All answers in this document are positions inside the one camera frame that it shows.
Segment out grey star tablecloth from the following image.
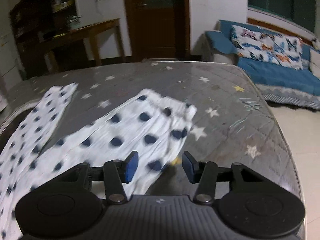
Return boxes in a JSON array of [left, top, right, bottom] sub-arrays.
[[7, 61, 302, 197]]

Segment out butterfly print pillow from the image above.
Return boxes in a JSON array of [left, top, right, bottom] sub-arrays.
[[231, 25, 303, 70]]

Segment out glass jar on table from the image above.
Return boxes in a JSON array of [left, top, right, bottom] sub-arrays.
[[67, 15, 82, 30]]

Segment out green framed window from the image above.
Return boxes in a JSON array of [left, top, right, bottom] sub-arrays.
[[248, 0, 316, 32]]

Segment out wooden side table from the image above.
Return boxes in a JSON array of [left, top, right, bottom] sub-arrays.
[[48, 18, 126, 66]]

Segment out dark wooden shelf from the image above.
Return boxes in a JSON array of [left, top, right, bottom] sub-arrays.
[[10, 0, 78, 80]]

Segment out brown wooden door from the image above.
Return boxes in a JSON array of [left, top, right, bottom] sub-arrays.
[[124, 0, 190, 62]]

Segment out white polka dot garment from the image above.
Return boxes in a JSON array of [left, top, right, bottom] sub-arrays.
[[1, 83, 197, 239]]

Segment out beige cushion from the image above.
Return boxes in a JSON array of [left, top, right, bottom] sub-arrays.
[[310, 49, 320, 79]]

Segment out blue sofa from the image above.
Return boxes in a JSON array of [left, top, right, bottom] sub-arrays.
[[202, 20, 319, 110]]

